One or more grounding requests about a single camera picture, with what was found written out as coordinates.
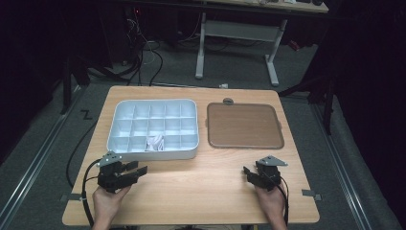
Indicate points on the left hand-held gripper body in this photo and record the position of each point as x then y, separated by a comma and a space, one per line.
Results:
111, 177

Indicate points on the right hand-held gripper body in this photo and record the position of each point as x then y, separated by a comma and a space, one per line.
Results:
268, 175

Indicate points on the white sock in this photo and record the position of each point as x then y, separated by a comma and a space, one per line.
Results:
154, 142

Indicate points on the white divided storage box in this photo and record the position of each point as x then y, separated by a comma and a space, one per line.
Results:
153, 123

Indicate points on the person's right hand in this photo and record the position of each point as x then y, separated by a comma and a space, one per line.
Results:
269, 201

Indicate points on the person's left hand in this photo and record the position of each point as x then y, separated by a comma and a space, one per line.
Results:
107, 202

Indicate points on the grey tape piece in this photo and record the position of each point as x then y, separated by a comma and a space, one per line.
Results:
72, 197
310, 193

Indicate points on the brown flat tray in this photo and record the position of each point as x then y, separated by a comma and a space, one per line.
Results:
244, 125

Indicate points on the black zigzag floor tape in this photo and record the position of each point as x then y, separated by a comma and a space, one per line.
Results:
86, 114

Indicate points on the small white plug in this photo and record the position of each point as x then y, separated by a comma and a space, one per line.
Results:
223, 86

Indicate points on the black metal stand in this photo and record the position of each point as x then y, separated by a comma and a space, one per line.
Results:
328, 105
66, 86

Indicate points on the small red object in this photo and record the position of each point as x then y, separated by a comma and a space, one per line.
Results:
294, 45

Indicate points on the white-framed wooden desk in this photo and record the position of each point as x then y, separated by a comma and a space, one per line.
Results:
239, 30

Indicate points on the metal floor rail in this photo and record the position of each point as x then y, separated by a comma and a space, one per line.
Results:
343, 166
32, 166

